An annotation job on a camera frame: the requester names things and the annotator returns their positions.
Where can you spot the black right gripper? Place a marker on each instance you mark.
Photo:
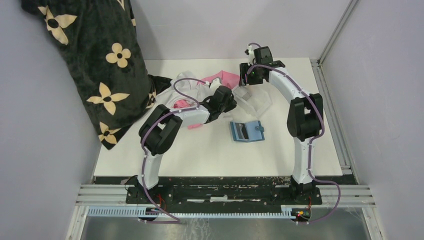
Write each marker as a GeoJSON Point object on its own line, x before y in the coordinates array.
{"type": "Point", "coordinates": [243, 67]}

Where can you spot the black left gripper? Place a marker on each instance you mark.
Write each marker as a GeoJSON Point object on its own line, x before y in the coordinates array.
{"type": "Point", "coordinates": [232, 104]}

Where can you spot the single dark credit card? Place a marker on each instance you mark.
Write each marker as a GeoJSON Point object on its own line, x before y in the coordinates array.
{"type": "Point", "coordinates": [244, 132]}

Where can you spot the blue leather card holder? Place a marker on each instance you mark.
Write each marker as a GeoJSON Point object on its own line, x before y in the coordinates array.
{"type": "Point", "coordinates": [254, 128]}

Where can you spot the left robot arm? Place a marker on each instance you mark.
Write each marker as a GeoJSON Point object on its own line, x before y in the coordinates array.
{"type": "Point", "coordinates": [159, 131]}

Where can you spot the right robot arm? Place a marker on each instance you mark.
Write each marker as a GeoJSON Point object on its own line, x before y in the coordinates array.
{"type": "Point", "coordinates": [305, 119]}

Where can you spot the pink cloth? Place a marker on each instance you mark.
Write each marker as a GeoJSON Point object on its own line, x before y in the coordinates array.
{"type": "Point", "coordinates": [225, 79]}

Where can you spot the clear plastic tray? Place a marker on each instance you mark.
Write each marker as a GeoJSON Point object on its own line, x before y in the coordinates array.
{"type": "Point", "coordinates": [255, 101]}

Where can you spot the white cloth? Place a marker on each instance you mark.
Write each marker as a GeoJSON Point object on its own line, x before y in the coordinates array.
{"type": "Point", "coordinates": [191, 116]}

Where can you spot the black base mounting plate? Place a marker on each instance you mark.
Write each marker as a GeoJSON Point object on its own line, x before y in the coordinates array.
{"type": "Point", "coordinates": [220, 195]}

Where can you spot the black floral blanket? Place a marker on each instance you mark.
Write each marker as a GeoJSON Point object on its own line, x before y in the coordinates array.
{"type": "Point", "coordinates": [98, 41]}

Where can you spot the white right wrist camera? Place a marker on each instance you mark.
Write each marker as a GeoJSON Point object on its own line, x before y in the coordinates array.
{"type": "Point", "coordinates": [250, 54]}

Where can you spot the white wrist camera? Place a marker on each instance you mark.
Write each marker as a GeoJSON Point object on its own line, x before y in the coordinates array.
{"type": "Point", "coordinates": [250, 54]}
{"type": "Point", "coordinates": [214, 84]}

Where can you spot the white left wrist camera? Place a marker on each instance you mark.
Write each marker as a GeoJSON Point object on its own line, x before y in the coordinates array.
{"type": "Point", "coordinates": [214, 84]}

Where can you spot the aluminium frame rail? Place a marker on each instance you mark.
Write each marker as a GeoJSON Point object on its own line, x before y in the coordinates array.
{"type": "Point", "coordinates": [107, 200]}

